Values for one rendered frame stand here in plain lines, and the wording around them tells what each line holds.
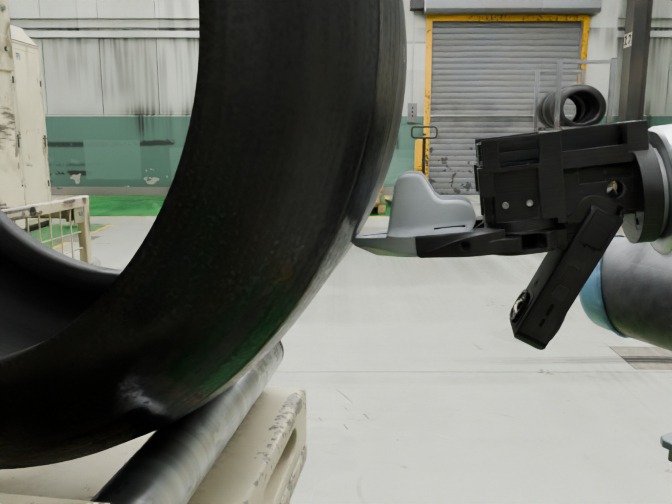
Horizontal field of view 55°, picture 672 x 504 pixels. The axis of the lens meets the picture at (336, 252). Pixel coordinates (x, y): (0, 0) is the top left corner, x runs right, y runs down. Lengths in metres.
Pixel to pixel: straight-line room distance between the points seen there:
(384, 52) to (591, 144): 0.19
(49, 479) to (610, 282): 0.53
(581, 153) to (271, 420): 0.33
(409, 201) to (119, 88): 11.93
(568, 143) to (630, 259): 0.17
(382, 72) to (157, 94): 11.81
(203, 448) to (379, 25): 0.28
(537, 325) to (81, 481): 0.42
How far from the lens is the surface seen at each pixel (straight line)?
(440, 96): 11.84
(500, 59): 12.10
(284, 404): 0.62
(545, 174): 0.45
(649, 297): 0.60
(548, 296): 0.49
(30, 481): 0.67
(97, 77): 12.49
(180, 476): 0.42
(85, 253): 1.27
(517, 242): 0.45
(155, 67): 12.19
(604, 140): 0.50
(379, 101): 0.36
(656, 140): 0.49
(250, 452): 0.54
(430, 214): 0.47
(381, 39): 0.36
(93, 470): 0.67
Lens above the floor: 1.11
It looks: 11 degrees down
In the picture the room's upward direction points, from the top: straight up
